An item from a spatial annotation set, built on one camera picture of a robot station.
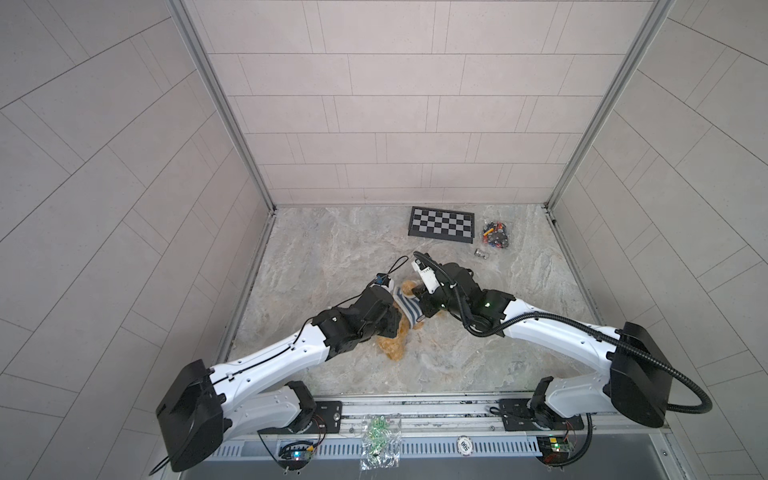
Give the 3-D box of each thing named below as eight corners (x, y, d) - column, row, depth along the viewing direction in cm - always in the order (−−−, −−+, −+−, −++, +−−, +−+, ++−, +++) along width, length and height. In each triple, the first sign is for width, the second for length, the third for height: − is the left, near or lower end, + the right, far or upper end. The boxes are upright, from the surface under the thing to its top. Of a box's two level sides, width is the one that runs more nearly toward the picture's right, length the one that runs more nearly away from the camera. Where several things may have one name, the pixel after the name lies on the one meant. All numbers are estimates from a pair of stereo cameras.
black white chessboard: (407, 236, 110) (407, 230, 107) (411, 212, 117) (411, 205, 115) (473, 243, 108) (475, 237, 105) (472, 218, 115) (474, 212, 113)
